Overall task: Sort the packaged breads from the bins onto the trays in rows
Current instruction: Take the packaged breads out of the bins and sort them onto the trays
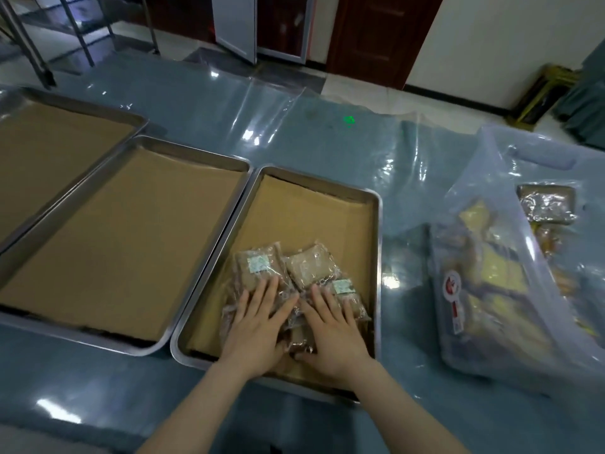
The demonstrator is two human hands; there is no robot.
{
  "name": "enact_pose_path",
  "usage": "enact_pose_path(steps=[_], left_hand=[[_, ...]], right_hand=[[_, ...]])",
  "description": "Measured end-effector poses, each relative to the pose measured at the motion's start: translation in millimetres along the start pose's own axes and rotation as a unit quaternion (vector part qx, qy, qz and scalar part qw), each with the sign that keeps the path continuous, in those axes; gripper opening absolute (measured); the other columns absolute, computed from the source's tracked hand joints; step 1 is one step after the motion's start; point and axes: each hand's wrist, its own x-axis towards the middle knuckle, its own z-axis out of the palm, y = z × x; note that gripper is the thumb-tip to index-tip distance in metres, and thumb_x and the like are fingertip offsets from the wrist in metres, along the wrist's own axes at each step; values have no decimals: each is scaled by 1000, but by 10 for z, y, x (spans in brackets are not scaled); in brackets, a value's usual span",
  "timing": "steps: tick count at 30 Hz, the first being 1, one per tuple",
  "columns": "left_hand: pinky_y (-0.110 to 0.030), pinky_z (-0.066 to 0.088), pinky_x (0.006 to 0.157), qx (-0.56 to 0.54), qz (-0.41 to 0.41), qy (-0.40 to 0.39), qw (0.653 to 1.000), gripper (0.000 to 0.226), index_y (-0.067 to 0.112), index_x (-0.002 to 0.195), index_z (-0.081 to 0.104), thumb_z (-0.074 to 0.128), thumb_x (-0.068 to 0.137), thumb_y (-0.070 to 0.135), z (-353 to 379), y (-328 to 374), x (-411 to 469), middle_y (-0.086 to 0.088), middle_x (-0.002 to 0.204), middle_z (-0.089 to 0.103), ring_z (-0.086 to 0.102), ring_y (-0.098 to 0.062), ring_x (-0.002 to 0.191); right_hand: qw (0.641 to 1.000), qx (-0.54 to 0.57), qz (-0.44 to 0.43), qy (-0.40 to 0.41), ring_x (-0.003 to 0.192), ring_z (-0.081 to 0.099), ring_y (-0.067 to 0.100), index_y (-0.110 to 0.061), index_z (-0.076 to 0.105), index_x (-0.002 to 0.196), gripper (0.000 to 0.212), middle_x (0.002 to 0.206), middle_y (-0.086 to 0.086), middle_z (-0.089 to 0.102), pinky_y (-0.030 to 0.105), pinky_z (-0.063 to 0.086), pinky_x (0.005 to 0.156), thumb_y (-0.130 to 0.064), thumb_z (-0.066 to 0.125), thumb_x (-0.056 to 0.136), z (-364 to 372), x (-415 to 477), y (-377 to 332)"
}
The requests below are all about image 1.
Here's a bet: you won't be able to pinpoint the person's left hand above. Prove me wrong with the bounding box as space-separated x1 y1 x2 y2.
219 274 301 380

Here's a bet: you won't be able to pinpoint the person's right hand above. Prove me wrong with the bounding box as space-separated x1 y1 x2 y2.
295 284 374 388

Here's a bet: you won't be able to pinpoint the pile of brown cake packets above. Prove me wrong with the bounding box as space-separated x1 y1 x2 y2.
222 240 374 363

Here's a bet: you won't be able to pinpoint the steel tray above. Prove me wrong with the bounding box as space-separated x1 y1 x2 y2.
170 165 383 407
0 87 150 253
0 134 252 358

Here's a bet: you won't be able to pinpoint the yellow cake slice packets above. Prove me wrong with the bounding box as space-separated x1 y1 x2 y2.
449 198 558 346

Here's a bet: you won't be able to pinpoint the clear plastic storage bin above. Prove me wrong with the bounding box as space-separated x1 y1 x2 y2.
427 123 605 398

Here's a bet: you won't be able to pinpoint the person's left forearm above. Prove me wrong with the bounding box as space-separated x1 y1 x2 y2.
134 366 275 454

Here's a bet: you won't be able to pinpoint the person's right forearm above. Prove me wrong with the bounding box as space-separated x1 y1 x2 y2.
330 363 469 454

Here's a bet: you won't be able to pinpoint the brown paper tray liner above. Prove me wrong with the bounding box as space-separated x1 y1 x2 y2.
0 148 245 344
0 104 135 242
187 173 377 388

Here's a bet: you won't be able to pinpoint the plastic covered teal tablecloth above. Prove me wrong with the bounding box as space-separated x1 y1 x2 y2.
0 51 605 454

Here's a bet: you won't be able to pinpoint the dark wooden door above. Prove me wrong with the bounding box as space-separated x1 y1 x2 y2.
326 0 445 90

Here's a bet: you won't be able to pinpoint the white framed door leaf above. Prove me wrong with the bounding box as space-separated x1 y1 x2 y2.
211 0 258 66

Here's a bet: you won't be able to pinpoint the aluminium framed glass door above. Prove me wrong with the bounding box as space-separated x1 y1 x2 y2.
255 0 316 66

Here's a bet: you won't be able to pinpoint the gold and black bin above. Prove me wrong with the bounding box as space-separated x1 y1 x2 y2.
505 63 580 133

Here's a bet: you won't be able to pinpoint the metal trolley cart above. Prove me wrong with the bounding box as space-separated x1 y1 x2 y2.
0 0 161 90

